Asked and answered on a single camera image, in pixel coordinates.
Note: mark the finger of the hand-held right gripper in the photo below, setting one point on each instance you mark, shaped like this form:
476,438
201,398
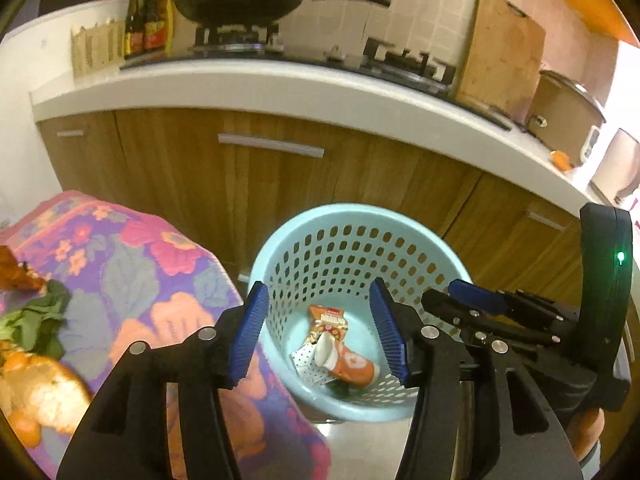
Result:
477,296
450,310

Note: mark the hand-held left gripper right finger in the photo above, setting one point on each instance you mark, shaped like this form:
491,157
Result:
387,330

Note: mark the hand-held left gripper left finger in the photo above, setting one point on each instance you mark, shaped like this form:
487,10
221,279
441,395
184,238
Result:
250,330

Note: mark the light blue perforated basket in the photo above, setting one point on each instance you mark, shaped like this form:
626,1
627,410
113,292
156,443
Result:
350,220

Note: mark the person's right hand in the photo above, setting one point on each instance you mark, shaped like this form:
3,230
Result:
586,432

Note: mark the orange snack wrapper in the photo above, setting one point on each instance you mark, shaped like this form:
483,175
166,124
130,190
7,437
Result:
352,365

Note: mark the white paper cup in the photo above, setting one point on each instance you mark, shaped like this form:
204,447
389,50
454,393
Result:
327,350

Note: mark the white dotted wrapper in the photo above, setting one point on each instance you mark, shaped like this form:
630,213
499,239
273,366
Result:
305,367

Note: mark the floral blanket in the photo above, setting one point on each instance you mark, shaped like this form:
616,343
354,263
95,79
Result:
150,285

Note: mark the white appliance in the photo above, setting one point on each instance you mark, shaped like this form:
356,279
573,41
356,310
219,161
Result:
617,165

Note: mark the small orange fruit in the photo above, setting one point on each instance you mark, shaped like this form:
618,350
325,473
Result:
561,160

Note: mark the wooden kitchen cabinet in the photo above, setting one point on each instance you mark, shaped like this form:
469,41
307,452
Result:
350,170

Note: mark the beige rice cooker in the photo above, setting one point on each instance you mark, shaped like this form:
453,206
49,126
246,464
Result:
562,115

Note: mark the green vegetable leaves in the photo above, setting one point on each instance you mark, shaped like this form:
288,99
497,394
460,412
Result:
35,317

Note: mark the orange peel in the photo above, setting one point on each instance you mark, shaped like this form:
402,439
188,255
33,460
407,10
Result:
40,390

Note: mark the wooden cutting board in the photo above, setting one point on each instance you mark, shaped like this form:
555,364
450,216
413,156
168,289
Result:
500,55

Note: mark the white countertop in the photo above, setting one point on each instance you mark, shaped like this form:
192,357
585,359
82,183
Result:
300,92

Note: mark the black gas stove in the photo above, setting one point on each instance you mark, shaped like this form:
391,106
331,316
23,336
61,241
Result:
350,62

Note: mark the beige woven basket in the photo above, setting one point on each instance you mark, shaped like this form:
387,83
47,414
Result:
97,50

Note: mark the dark sauce bottle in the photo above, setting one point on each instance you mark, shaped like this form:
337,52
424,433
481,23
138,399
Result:
155,25
133,30

